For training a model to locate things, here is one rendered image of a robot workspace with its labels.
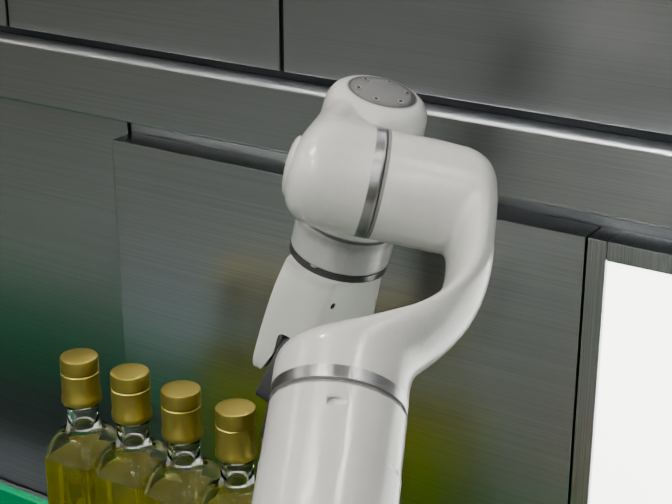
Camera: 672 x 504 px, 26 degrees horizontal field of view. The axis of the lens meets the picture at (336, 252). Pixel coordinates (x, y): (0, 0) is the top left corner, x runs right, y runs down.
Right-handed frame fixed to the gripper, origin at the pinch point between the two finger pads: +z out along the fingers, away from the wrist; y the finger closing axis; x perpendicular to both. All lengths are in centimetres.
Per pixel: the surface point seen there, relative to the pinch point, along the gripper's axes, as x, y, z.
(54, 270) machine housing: -37.8, -15.1, 11.5
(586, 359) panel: 17.5, -11.7, -9.8
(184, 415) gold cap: -9.4, 1.4, 5.0
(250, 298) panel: -13.1, -11.9, 0.7
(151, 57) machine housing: -30.2, -14.8, -15.4
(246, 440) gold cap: -3.3, 1.2, 4.0
